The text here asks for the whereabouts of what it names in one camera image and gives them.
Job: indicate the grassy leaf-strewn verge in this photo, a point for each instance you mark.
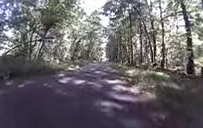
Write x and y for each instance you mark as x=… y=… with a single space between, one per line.
x=175 y=90

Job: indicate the overgrown grass verge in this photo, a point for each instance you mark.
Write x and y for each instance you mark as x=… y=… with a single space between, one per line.
x=22 y=68

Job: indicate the grey asphalt forest road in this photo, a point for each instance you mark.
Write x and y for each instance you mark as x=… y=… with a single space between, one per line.
x=75 y=103

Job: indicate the wood of green trees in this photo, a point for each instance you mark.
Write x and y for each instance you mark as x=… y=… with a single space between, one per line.
x=139 y=33

